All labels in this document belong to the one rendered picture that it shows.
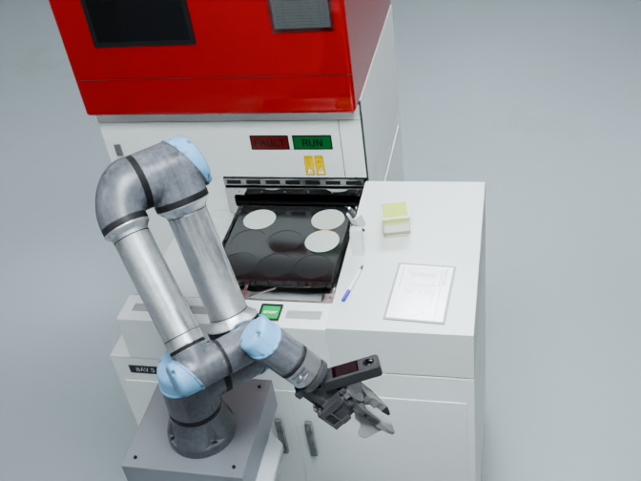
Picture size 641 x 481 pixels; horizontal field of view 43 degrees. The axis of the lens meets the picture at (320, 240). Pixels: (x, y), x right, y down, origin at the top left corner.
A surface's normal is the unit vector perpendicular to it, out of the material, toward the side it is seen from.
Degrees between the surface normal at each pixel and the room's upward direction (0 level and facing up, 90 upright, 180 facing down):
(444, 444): 90
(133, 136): 90
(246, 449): 2
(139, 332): 90
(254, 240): 0
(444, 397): 90
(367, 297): 0
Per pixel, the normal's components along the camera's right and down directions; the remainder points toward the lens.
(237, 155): -0.20, 0.62
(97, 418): -0.12, -0.78
